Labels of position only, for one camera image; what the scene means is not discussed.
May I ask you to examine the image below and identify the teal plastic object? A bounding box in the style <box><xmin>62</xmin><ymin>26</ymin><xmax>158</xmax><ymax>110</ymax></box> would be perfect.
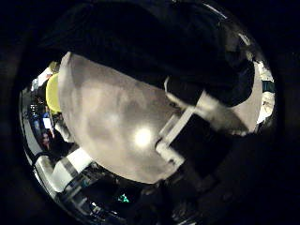
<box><xmin>262</xmin><ymin>80</ymin><xmax>276</xmax><ymax>94</ymax></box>

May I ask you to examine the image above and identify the yellow round object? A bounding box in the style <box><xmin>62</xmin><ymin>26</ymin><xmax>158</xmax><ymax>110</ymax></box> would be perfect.
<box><xmin>45</xmin><ymin>72</ymin><xmax>63</xmax><ymax>114</ymax></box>

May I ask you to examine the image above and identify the black piece of clothing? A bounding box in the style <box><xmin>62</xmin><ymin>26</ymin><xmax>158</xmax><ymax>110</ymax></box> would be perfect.
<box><xmin>40</xmin><ymin>0</ymin><xmax>257</xmax><ymax>108</ymax></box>

